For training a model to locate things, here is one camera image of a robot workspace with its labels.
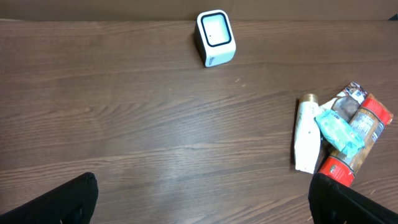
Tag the beige resealable pouch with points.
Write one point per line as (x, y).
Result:
(346, 102)

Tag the teal snack bar wrapper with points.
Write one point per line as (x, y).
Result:
(339, 133)

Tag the orange spaghetti package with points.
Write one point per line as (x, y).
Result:
(364, 128)

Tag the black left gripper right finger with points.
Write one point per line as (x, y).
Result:
(332, 202)

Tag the white barcode scanner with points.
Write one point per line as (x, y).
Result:
(214, 38)

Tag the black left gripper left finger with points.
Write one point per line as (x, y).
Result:
(73, 202)

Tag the white tube with gold cap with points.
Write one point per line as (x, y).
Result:
(307, 139)

